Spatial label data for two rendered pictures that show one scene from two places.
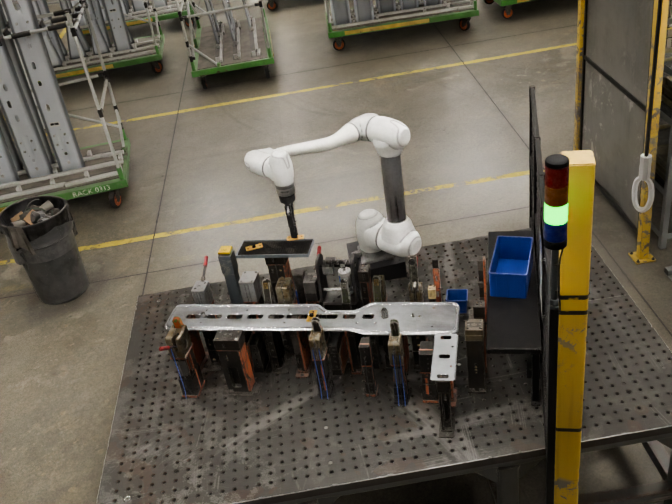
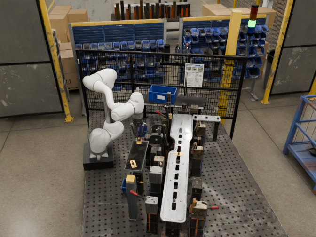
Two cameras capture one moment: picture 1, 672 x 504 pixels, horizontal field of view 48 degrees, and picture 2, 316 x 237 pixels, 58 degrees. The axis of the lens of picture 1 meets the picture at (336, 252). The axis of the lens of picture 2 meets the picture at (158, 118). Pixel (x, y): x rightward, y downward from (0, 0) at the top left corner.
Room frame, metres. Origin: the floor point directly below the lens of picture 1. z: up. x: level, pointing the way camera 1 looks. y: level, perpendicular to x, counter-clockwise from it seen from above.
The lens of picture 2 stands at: (3.26, 2.06, 2.74)
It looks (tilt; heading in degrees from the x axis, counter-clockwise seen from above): 35 degrees down; 262
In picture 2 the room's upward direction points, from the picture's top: straight up
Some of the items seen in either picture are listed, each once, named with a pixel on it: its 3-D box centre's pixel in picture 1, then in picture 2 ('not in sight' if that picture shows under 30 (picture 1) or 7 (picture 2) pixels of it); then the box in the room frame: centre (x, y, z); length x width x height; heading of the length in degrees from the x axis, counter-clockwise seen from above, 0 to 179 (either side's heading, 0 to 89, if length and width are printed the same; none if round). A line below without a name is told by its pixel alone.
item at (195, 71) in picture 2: (543, 272); (193, 75); (2.43, -0.80, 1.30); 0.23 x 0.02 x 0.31; 165
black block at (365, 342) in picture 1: (369, 367); (196, 149); (2.56, -0.06, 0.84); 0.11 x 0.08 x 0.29; 165
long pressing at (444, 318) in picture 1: (307, 318); (179, 155); (2.79, 0.18, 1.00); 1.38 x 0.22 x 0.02; 75
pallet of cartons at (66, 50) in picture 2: not in sight; (60, 57); (4.39, -3.50, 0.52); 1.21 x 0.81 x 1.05; 95
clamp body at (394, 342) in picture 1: (397, 369); (200, 138); (2.49, -0.18, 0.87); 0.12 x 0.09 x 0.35; 165
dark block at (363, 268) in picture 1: (368, 303); not in sight; (2.95, -0.12, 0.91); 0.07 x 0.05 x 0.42; 165
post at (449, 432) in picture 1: (445, 403); (216, 130); (2.27, -0.34, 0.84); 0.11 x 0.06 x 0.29; 165
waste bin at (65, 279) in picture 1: (48, 251); not in sight; (4.95, 2.11, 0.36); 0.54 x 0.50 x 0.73; 1
